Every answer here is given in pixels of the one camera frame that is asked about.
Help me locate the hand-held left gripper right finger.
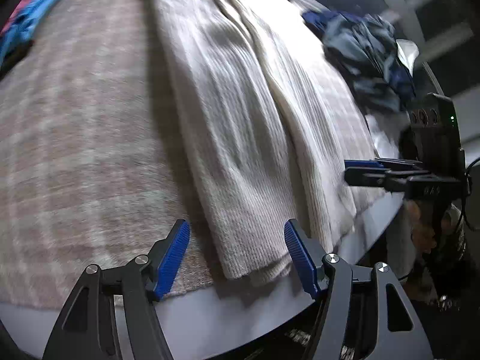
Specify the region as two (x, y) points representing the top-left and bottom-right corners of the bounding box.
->
(284, 219), (434, 360)

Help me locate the cream knitted sweater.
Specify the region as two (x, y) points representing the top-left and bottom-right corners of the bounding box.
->
(148, 0), (376, 286)

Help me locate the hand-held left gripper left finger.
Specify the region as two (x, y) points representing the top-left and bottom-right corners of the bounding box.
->
(43, 219), (191, 360)

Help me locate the blue folded garment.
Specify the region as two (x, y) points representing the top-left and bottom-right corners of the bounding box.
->
(0, 0), (72, 68)

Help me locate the pink folded garment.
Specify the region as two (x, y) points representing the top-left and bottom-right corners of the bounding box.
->
(0, 0), (57, 35)

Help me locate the white window frame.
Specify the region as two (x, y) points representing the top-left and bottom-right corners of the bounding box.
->
(369, 0), (480, 61)

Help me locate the person's right hand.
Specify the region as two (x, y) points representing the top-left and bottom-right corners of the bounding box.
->
(407, 199), (441, 257)

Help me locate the navy blue garment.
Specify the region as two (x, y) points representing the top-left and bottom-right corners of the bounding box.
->
(302, 9), (417, 100)

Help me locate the white crumpled cloth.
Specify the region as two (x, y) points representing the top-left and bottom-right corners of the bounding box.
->
(395, 39), (420, 74)

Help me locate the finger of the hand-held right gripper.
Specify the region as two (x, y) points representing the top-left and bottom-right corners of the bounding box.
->
(343, 167), (433, 193)
(344, 158), (424, 171)

